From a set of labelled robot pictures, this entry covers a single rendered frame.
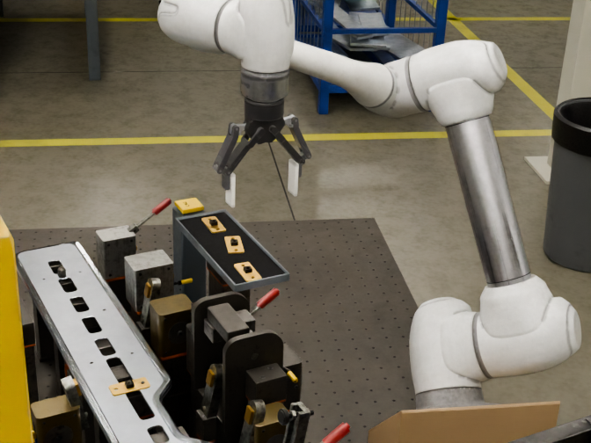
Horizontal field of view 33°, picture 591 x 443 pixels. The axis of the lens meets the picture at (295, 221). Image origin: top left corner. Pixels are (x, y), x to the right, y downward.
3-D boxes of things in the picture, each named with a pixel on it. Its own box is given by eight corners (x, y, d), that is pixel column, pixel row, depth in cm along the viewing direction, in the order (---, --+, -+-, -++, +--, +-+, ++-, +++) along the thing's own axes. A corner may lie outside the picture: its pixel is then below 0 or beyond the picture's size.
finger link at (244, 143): (266, 131, 191) (261, 127, 190) (230, 177, 191) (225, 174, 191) (258, 125, 194) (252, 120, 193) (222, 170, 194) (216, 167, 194)
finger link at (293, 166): (288, 158, 200) (292, 158, 200) (287, 191, 203) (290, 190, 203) (295, 163, 198) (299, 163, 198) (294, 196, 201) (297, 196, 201)
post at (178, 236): (172, 347, 285) (170, 206, 265) (198, 341, 288) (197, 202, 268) (183, 361, 279) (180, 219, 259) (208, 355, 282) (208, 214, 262)
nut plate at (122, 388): (113, 396, 214) (113, 392, 213) (107, 387, 217) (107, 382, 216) (150, 387, 218) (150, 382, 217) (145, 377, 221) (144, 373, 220)
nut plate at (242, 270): (233, 265, 234) (233, 260, 234) (248, 262, 236) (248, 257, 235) (246, 282, 227) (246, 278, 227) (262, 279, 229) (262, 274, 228)
